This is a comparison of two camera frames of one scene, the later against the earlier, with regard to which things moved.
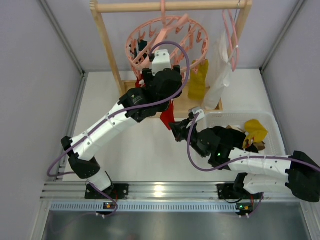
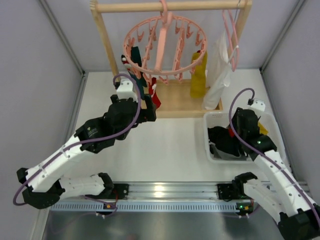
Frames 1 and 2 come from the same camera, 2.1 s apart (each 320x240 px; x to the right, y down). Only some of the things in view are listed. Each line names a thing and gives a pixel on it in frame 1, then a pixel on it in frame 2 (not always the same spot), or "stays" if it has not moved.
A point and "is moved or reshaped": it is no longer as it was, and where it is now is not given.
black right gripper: (185, 130) to (241, 125)
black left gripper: (149, 75) to (149, 109)
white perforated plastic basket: (274, 142) stays
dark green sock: (142, 44) to (141, 83)
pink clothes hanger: (234, 28) stays
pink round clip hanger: (180, 39) stays
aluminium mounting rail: (150, 191) stays
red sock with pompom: (168, 117) is moved or reshaped
